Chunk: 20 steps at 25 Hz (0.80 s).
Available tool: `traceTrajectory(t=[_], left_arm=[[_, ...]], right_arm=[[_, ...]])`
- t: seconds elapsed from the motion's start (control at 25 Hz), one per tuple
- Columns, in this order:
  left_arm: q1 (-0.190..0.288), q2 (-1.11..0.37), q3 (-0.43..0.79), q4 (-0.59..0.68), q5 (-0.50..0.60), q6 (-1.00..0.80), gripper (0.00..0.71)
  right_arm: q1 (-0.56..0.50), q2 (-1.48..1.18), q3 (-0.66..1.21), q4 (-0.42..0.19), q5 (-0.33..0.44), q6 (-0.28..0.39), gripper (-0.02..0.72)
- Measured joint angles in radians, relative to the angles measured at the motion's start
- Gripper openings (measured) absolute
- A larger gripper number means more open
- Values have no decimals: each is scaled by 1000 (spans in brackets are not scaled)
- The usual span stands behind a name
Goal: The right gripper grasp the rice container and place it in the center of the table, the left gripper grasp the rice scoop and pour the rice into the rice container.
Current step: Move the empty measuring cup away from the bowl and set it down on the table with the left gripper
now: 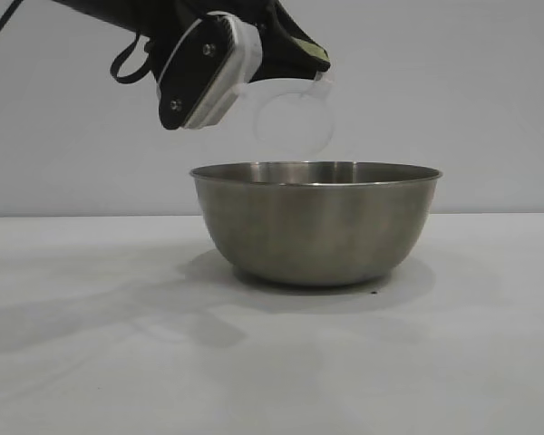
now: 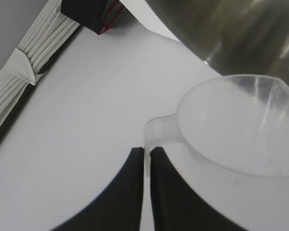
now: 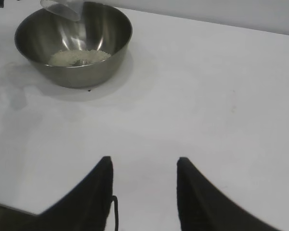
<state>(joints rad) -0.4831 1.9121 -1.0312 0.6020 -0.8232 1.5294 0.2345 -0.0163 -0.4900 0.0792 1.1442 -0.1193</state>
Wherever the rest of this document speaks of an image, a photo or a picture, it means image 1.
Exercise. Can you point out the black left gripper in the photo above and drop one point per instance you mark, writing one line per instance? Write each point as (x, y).
(249, 11)

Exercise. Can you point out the translucent plastic measuring cup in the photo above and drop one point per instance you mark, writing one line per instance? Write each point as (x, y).
(294, 122)

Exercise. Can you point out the stainless steel mixing bowl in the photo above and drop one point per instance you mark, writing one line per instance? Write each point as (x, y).
(317, 226)

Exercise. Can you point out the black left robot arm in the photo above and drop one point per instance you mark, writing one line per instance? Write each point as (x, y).
(127, 13)

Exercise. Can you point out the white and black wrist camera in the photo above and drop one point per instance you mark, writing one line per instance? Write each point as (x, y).
(195, 72)

